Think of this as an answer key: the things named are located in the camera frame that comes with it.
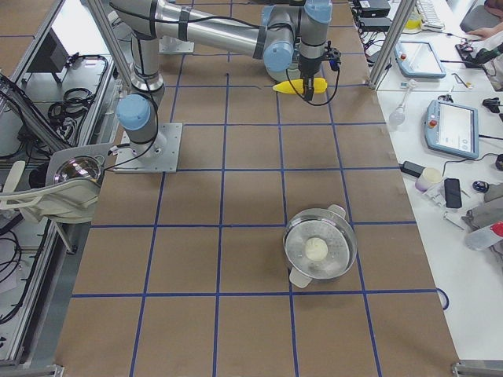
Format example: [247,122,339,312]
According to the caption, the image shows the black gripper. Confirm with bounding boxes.
[299,41,326,101]

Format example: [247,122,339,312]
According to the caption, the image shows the yellow toy corn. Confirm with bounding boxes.
[273,77,328,94]

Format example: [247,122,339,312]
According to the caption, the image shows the white cooking pot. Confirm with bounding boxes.
[266,55,300,82]

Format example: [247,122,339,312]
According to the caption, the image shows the steel steamer pot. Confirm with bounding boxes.
[283,204,358,288]

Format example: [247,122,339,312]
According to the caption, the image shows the upper blue teach pendant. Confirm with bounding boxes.
[394,41,446,79]

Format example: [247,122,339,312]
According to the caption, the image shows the blue teach pendant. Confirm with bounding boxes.
[394,41,446,79]
[424,100,479,159]

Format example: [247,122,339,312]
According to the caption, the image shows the black power adapter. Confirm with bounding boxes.
[399,161,425,178]

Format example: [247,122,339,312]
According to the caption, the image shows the lower blue teach pendant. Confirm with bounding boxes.
[424,100,479,159]

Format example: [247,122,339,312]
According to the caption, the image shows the white purple cup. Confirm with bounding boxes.
[415,167,442,192]

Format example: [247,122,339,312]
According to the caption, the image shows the white steamed bun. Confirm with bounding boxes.
[304,237,329,262]

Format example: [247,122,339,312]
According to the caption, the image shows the black phone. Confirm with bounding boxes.
[443,178,462,209]

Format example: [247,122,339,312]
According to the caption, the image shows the steel bowl on chair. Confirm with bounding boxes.
[53,156,101,184]

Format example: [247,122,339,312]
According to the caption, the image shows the aluminium frame post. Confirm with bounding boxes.
[368,0,416,90]

